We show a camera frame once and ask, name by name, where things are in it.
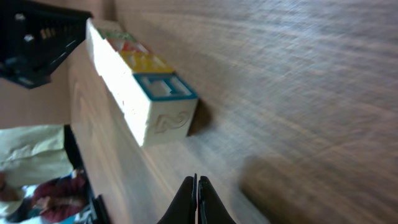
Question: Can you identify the white block letter E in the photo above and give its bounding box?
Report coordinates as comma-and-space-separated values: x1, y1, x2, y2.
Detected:
123, 73, 198, 147

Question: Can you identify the person in maroon clothing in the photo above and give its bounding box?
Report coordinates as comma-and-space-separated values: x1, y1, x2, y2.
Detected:
1, 169, 88, 223

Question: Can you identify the beige paper bag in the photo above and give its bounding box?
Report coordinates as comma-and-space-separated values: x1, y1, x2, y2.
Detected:
1, 125, 73, 187

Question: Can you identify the white block numeral one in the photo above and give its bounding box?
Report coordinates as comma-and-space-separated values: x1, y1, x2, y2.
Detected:
95, 51, 174, 94

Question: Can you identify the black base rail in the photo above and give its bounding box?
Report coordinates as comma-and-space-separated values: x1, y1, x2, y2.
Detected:
1, 0, 93, 89

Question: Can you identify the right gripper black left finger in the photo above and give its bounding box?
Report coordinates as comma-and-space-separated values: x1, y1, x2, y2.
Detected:
158, 174, 197, 224

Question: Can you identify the white block red W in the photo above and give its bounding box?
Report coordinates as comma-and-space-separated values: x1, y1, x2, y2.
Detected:
87, 28, 138, 52

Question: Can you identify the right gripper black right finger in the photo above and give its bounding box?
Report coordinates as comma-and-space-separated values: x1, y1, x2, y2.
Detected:
198, 176, 236, 224

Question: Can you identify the white block green O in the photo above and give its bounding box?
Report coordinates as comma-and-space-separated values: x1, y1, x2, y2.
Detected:
93, 39, 152, 72

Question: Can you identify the white block paw print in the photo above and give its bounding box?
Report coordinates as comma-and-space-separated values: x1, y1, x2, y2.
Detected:
86, 18, 124, 40

